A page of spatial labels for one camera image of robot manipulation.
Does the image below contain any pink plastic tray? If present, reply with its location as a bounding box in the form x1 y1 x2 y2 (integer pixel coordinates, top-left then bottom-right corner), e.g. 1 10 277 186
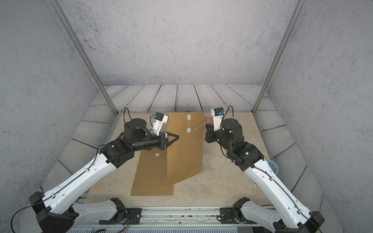
203 116 213 138

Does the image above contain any aluminium frame post right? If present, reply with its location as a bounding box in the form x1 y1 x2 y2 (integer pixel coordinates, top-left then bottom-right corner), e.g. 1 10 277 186
252 0 307 115

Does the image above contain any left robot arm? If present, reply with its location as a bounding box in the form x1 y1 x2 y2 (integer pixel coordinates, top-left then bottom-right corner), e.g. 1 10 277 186
29 112 179 233

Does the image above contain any light blue mug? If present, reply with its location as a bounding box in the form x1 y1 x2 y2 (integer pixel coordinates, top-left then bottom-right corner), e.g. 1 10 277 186
267 160 279 175

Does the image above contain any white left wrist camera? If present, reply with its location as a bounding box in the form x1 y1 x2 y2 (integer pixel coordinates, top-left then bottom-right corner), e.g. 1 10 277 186
151 112 168 136

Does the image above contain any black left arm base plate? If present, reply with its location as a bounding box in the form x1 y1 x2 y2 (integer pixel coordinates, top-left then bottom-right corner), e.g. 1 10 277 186
99 208 142 225

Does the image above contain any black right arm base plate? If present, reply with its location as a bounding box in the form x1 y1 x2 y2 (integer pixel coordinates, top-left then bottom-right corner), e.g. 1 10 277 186
216 207 256 224

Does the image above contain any brown kraft file bag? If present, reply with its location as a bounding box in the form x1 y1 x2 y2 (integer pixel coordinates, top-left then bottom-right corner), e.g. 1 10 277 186
131 148 173 196

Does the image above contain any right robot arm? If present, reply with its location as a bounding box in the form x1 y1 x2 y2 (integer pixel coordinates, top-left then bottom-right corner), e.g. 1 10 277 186
205 107 325 233

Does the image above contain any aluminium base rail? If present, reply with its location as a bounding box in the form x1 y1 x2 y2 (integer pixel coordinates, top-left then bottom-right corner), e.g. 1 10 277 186
70 203 286 233

